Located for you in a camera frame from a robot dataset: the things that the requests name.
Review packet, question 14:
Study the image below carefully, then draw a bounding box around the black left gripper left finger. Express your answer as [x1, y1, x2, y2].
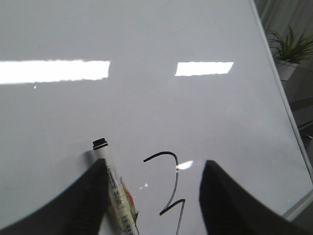
[0, 159, 109, 235]

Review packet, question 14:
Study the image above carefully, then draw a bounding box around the white whiteboard with metal frame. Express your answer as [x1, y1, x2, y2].
[0, 0, 313, 235]

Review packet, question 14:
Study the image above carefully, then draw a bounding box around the green potted plant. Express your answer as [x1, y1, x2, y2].
[268, 26, 313, 82]

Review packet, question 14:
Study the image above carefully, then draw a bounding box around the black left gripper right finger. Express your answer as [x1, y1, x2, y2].
[199, 160, 310, 235]

